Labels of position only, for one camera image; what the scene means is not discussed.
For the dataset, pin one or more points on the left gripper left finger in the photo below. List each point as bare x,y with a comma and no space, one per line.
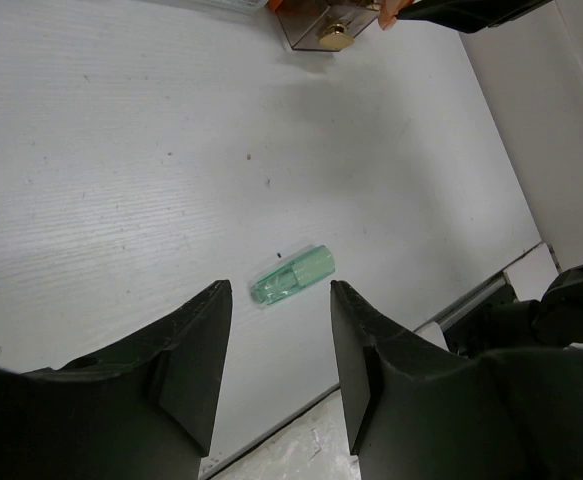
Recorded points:
143,407

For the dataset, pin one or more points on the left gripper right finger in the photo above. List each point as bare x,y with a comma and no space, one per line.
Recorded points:
416,411

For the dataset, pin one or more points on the teal drawer cabinet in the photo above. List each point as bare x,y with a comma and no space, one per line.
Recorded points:
241,6

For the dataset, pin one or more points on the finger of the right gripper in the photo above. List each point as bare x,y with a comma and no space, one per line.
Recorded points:
469,16

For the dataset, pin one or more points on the green highlighter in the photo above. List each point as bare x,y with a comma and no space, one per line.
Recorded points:
294,275

